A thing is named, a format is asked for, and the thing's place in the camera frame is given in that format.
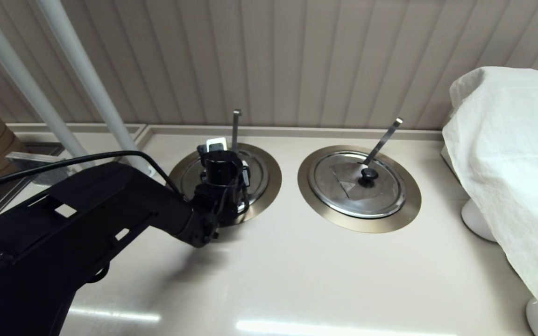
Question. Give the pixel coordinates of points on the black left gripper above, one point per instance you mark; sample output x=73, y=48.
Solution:
x=202, y=150

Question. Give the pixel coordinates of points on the hinged steel lid black knob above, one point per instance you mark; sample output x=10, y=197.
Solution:
x=258, y=182
x=381, y=195

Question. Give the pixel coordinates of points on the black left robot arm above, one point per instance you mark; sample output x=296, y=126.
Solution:
x=63, y=233

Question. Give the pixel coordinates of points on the white pole base flange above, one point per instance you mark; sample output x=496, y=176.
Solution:
x=152, y=171

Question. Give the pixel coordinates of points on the grey white support pole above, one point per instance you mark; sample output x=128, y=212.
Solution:
x=26, y=84
x=89, y=79

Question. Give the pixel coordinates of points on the clear acrylic block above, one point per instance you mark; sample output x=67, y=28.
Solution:
x=31, y=158

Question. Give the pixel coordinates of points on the white woven cloth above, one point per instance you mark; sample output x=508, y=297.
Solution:
x=507, y=163

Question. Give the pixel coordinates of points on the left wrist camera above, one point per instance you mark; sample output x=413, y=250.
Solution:
x=216, y=143

